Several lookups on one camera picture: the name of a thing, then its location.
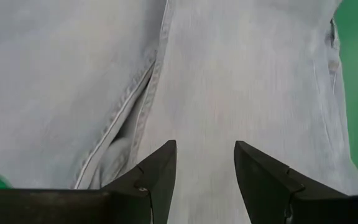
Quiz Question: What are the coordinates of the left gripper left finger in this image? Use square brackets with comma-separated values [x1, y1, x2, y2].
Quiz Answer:
[101, 139, 178, 224]

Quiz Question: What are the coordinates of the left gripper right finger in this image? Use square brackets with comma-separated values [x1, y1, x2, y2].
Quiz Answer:
[234, 141, 347, 224]

